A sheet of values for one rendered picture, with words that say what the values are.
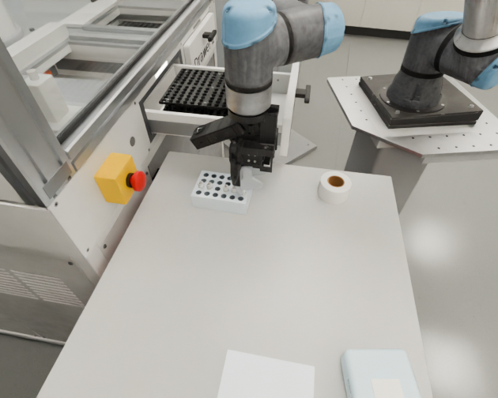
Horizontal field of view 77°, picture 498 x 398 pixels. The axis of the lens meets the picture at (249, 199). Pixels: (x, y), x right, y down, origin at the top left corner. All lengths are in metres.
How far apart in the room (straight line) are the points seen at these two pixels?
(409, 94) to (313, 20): 0.58
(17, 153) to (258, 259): 0.42
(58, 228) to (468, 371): 1.44
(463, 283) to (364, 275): 1.13
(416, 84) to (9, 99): 0.93
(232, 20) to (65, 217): 0.39
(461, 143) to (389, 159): 0.20
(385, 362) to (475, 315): 1.17
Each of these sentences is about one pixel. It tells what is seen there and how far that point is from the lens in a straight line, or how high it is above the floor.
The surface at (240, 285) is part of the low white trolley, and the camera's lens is 0.61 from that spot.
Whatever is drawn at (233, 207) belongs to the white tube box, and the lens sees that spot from 0.69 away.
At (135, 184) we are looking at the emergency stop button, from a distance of 0.62.
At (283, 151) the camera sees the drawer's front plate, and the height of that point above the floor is 0.84.
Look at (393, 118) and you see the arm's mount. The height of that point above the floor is 0.80.
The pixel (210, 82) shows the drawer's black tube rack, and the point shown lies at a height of 0.90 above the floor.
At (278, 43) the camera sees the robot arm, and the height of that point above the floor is 1.12.
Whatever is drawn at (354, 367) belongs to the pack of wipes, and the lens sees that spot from 0.53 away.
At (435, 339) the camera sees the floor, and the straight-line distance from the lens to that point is 1.56.
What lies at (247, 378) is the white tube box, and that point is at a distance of 0.50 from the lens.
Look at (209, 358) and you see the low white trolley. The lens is 0.56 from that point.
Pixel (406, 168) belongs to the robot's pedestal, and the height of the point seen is 0.59.
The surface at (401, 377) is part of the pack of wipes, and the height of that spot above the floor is 0.80.
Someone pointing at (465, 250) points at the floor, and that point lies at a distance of 1.87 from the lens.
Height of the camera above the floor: 1.30
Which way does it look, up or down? 48 degrees down
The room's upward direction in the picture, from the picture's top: straight up
